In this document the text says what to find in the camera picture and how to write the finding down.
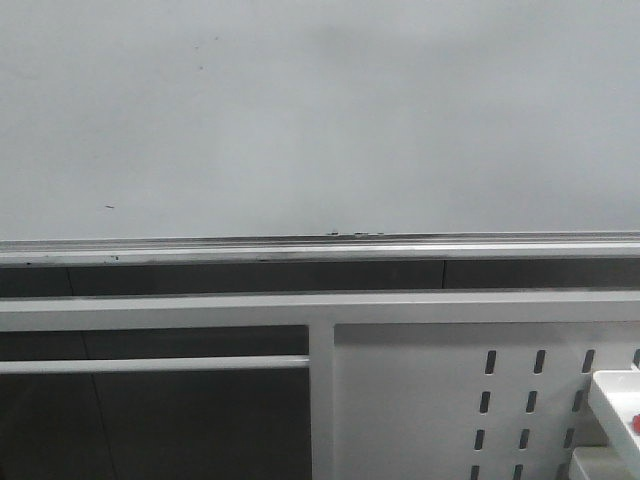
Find white plastic tray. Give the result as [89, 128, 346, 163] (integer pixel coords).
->
[588, 370, 639, 479]

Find white metal pegboard rack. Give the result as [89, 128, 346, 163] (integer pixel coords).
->
[1, 291, 639, 479]

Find large whiteboard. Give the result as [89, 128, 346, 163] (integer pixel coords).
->
[1, 1, 639, 266]

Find white lower bin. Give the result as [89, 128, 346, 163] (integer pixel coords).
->
[568, 447, 610, 480]

